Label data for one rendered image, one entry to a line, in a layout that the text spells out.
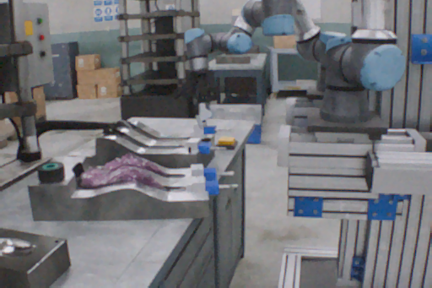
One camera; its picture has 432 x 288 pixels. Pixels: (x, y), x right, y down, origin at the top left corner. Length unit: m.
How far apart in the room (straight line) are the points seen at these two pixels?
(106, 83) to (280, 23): 7.30
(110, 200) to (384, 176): 0.72
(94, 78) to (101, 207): 7.15
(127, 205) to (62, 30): 7.90
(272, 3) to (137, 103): 4.72
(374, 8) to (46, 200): 0.99
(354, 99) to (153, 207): 0.62
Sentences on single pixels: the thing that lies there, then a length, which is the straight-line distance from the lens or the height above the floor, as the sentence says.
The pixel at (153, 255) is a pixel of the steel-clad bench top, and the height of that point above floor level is 0.80.
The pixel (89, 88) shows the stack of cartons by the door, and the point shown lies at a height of 0.21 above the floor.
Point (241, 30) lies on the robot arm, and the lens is 1.49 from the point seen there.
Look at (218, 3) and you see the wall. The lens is 7.94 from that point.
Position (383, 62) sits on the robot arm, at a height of 1.22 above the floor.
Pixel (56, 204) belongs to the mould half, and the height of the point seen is 0.85.
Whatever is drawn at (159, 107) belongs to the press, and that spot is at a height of 0.26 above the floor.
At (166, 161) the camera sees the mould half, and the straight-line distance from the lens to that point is 1.47.
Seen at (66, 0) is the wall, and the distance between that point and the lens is 8.91.
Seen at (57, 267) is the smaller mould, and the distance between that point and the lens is 0.96.
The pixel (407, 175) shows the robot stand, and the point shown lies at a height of 0.93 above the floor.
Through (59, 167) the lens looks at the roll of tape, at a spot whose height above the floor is 0.95.
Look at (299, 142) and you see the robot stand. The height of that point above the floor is 0.98.
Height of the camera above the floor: 1.31
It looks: 15 degrees down
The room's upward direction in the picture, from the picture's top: 3 degrees counter-clockwise
